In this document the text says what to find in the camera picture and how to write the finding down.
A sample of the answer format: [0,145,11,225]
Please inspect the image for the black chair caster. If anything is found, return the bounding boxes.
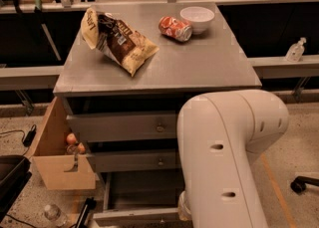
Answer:
[290,176,319,194]

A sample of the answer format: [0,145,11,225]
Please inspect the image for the grey middle drawer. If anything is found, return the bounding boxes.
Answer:
[87,149,180,173]

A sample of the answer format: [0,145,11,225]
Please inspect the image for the grey drawer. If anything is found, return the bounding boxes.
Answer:
[87,149,180,173]
[93,169,184,226]
[67,112,176,142]

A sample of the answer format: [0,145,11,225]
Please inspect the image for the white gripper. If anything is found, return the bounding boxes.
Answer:
[177,191,191,221]

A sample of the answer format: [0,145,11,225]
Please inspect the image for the black clamp tool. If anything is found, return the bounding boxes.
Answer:
[75,197,97,228]

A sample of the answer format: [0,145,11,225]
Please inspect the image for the red apple lower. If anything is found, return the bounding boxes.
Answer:
[77,143,86,154]

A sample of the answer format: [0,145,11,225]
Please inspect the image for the clear plastic water bottle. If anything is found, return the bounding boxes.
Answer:
[44,204,68,228]

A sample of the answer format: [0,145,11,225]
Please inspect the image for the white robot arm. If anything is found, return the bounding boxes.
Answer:
[176,90,289,228]

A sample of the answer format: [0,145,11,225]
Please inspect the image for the yellow brown chip bag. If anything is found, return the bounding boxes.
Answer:
[81,8,160,77]

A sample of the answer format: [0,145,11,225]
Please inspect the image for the grey bottom drawer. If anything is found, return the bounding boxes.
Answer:
[93,169,184,226]

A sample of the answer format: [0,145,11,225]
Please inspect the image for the black power adapter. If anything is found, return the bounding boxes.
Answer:
[23,124,37,147]

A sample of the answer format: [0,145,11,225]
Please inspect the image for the red apple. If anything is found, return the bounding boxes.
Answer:
[77,143,86,154]
[66,132,78,145]

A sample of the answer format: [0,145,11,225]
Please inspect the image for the clear sanitizer bottle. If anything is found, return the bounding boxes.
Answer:
[285,37,306,63]

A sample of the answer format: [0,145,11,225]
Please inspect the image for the black bin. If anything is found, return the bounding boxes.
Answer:
[0,155,32,222]

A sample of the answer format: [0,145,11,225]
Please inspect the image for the white bowl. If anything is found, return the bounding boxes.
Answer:
[180,6,214,35]

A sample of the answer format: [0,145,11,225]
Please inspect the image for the red soda can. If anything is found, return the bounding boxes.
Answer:
[159,16,192,42]

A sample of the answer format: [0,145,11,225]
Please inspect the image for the grey drawer cabinet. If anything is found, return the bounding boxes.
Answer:
[53,2,263,180]

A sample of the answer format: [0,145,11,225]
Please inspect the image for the wooden side box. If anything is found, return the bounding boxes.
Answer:
[27,98,96,190]

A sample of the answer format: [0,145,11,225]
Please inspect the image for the grey top drawer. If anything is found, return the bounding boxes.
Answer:
[67,112,176,142]

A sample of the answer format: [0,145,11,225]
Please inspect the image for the red apple upper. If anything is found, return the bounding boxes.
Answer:
[66,132,78,145]

